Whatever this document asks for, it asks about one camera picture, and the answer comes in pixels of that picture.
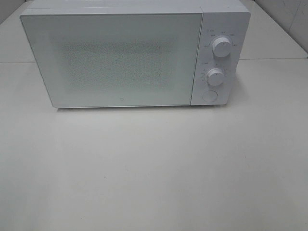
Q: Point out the white microwave door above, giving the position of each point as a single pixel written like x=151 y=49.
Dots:
x=115 y=60

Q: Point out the lower white microwave knob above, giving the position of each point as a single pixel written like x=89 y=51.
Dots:
x=215 y=77

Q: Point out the white microwave knob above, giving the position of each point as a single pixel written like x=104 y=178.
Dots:
x=215 y=77
x=221 y=46

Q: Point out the white microwave oven body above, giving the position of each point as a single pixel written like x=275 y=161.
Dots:
x=228 y=18

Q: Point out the upper white microwave knob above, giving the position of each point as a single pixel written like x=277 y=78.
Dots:
x=221 y=46

